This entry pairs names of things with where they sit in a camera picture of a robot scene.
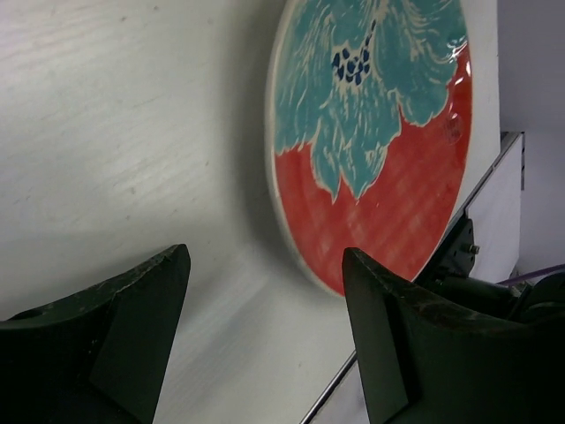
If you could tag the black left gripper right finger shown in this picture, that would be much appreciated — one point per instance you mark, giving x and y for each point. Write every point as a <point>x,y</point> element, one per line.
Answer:
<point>424,358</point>

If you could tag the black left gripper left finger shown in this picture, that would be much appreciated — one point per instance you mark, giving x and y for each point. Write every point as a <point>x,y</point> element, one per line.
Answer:
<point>99,355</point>

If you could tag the red and teal plate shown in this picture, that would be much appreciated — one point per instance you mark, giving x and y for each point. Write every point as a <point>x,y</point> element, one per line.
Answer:
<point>368,127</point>

